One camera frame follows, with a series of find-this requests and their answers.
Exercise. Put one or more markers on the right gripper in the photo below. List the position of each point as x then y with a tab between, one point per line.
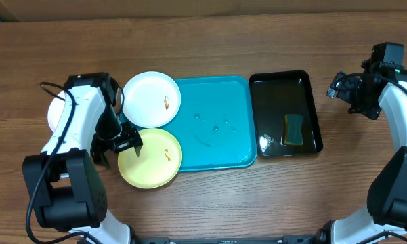
349	85

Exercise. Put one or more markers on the yellow plate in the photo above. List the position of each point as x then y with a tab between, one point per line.
157	162

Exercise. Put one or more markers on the white plate with stain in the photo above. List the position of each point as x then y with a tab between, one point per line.
55	110

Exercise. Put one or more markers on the teal serving tray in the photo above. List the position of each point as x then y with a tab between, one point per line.
214	124

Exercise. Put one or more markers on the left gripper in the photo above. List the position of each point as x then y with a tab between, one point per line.
133	140

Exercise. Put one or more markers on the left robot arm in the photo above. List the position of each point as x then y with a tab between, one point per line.
66	192

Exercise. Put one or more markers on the yellow green sponge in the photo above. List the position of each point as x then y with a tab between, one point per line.
292	130

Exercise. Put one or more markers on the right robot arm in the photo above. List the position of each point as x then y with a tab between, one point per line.
385	213

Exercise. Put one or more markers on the white plate upper left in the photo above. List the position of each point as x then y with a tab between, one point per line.
152	99

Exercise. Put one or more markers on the black water tray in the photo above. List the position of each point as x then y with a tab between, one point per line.
273	95

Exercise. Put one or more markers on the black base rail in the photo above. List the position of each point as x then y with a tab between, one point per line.
286	239

